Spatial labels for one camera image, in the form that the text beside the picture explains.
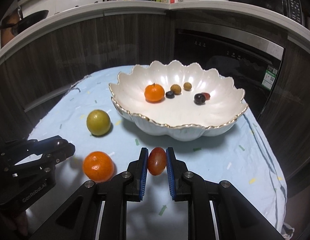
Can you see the large orange mandarin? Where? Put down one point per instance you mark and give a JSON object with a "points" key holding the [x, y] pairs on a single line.
{"points": [[98, 166]]}

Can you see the white scalloped ceramic bowl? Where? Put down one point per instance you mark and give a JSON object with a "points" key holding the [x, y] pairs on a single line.
{"points": [[179, 118]]}

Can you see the green energy label sticker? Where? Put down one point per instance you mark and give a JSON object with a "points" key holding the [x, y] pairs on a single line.
{"points": [[269, 77]]}

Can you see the small dark plum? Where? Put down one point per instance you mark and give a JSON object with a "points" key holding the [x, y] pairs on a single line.
{"points": [[170, 94]]}

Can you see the small orange mandarin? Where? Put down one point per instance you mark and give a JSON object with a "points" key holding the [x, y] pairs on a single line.
{"points": [[154, 93]]}

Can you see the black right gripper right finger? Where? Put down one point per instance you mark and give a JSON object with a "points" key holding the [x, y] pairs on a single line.
{"points": [[187, 186]]}

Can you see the green round apple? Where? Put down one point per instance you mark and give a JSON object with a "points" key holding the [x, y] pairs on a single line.
{"points": [[98, 122]]}

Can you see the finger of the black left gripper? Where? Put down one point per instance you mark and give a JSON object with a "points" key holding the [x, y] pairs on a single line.
{"points": [[48, 159], [34, 145]]}

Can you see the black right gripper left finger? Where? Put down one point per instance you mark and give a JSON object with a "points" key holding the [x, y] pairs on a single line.
{"points": [[128, 186]]}

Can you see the red grape tomato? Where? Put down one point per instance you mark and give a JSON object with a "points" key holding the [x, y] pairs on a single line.
{"points": [[156, 161]]}

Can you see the white kitchen countertop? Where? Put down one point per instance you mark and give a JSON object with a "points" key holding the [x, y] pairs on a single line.
{"points": [[153, 20]]}

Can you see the brown longan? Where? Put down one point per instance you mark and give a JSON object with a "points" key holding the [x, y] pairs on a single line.
{"points": [[187, 86], [176, 89]]}

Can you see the black wok pan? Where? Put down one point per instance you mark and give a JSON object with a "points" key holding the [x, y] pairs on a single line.
{"points": [[25, 22]]}

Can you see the black built-in dishwasher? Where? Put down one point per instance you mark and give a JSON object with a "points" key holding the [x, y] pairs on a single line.
{"points": [[245, 64]]}

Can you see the red grape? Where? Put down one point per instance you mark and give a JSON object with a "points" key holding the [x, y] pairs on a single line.
{"points": [[207, 95]]}

